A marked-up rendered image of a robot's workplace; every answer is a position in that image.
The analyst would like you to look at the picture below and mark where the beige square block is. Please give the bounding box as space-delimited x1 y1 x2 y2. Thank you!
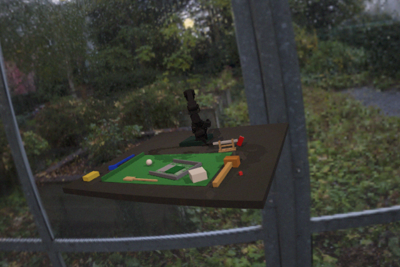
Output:
188 167 208 183

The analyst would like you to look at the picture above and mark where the yellow rectangular block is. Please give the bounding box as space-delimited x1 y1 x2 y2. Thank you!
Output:
82 171 100 181

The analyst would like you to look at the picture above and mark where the blue golf putter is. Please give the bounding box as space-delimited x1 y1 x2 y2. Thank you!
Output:
108 155 134 170

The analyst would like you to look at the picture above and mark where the green putting mat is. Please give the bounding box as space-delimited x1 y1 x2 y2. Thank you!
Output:
104 152 233 186

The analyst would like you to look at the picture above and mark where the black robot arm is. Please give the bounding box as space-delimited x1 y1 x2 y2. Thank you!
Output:
183 89 211 134

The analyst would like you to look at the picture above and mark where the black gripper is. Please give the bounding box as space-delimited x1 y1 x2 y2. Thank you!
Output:
193 120 208 144

